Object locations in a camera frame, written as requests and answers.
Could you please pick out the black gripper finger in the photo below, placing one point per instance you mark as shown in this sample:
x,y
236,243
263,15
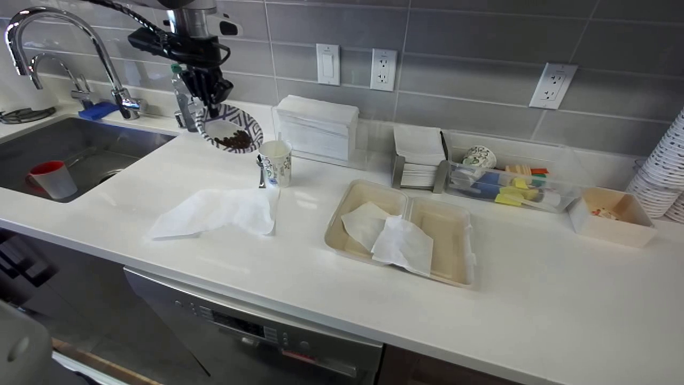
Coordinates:
x,y
221,88
198,91

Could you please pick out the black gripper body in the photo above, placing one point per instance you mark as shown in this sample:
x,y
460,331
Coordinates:
x,y
179,49

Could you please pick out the blue white patterned paper plate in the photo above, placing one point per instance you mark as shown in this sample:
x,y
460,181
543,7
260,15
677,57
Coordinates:
x,y
232,125

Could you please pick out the brown coffee beans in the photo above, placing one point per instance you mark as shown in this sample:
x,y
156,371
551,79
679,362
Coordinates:
x,y
236,139

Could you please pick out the small glass cup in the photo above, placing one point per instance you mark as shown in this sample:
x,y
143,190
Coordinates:
x,y
277,163

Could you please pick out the red plastic cup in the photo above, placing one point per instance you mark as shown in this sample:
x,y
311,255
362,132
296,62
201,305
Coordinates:
x,y
53,181

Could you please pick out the dark stir stick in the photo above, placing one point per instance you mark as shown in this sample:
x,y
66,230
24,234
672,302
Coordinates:
x,y
261,172

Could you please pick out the chrome faucet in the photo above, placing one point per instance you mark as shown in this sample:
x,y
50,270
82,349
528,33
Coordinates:
x,y
87,43

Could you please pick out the blue sponge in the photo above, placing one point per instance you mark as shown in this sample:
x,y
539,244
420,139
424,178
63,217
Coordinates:
x,y
96,110

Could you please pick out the clear box of white napkins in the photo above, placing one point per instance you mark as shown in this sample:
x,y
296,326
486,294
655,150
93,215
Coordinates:
x,y
317,128

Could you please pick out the white paper napkin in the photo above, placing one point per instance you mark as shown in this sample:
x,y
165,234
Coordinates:
x,y
215,213

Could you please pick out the steel kitchen sink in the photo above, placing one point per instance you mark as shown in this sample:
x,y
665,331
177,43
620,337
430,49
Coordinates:
x,y
87,152

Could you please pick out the dark sink strainer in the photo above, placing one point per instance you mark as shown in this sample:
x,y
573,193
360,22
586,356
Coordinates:
x,y
24,113

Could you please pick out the small crumpled napkin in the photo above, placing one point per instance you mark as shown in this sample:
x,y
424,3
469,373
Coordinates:
x,y
365,225

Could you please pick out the metal napkin holder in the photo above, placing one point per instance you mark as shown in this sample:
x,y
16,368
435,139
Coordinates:
x,y
420,156

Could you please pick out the large crumpled napkin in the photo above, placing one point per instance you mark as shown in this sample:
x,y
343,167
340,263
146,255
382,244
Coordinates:
x,y
402,246

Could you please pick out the steel dishwasher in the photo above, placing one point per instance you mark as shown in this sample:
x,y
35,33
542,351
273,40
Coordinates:
x,y
248,334

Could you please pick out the beige serving tray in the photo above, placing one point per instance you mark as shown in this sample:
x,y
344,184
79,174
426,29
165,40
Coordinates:
x,y
450,248

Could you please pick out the clear condiment organizer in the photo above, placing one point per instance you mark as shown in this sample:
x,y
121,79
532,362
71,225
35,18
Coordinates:
x,y
513,187

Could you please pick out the small cardboard box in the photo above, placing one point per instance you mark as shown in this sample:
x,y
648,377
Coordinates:
x,y
617,217

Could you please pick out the stack of patterned paper cups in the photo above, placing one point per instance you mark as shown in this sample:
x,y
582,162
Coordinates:
x,y
663,172

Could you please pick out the white wall outlet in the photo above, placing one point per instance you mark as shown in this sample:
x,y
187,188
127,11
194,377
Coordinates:
x,y
384,69
553,87

